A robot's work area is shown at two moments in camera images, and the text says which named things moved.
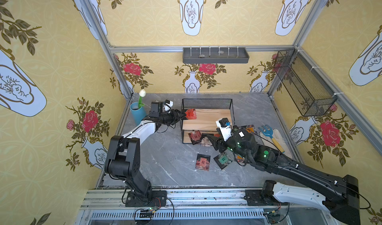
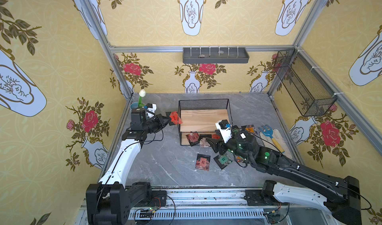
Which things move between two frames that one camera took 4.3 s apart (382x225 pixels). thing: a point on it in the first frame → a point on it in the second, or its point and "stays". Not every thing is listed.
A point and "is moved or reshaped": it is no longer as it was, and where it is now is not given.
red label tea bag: (191, 114) is moved or reshaped
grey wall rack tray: (215, 55) stays
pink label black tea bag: (203, 162) stays
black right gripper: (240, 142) stays
